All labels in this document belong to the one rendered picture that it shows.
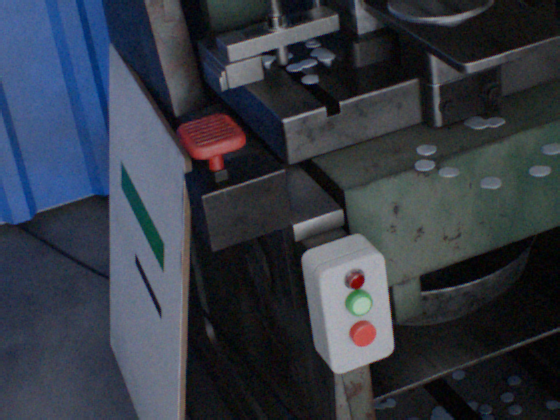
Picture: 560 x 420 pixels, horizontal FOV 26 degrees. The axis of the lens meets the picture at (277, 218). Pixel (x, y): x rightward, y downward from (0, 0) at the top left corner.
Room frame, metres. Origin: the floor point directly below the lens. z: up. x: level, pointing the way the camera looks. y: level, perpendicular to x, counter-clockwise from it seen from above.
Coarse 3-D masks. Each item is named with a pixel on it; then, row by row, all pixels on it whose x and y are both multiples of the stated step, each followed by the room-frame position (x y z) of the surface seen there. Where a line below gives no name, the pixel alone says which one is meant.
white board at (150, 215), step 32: (128, 64) 1.77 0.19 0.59; (128, 96) 1.74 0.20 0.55; (128, 128) 1.73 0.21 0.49; (160, 128) 1.53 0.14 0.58; (128, 160) 1.73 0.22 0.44; (160, 160) 1.53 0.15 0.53; (128, 192) 1.73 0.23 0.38; (160, 192) 1.52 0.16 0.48; (128, 224) 1.72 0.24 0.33; (160, 224) 1.52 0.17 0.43; (128, 256) 1.72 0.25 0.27; (160, 256) 1.51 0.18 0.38; (128, 288) 1.71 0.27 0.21; (160, 288) 1.51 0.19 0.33; (128, 320) 1.71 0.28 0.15; (160, 320) 1.50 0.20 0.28; (128, 352) 1.71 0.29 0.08; (160, 352) 1.49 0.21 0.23; (128, 384) 1.70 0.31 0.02; (160, 384) 1.49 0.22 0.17; (160, 416) 1.48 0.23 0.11
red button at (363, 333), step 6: (354, 324) 1.03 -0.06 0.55; (360, 324) 1.03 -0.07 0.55; (366, 324) 1.03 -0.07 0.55; (372, 324) 1.03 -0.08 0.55; (354, 330) 1.03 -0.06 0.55; (360, 330) 1.03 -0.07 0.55; (366, 330) 1.03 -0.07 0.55; (372, 330) 1.03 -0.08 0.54; (354, 336) 1.02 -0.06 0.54; (360, 336) 1.03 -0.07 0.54; (366, 336) 1.03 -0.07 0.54; (372, 336) 1.03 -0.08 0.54; (354, 342) 1.02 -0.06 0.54; (360, 342) 1.03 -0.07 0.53; (366, 342) 1.03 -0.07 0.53
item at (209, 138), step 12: (204, 120) 1.15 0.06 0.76; (216, 120) 1.15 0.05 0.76; (228, 120) 1.14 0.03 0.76; (180, 132) 1.13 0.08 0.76; (192, 132) 1.13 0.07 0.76; (204, 132) 1.12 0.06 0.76; (216, 132) 1.12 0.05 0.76; (228, 132) 1.11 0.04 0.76; (240, 132) 1.11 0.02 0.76; (192, 144) 1.10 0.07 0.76; (204, 144) 1.09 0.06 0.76; (216, 144) 1.09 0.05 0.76; (228, 144) 1.10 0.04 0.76; (240, 144) 1.10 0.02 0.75; (192, 156) 1.10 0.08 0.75; (204, 156) 1.09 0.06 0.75; (216, 156) 1.09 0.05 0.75; (216, 168) 1.12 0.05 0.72
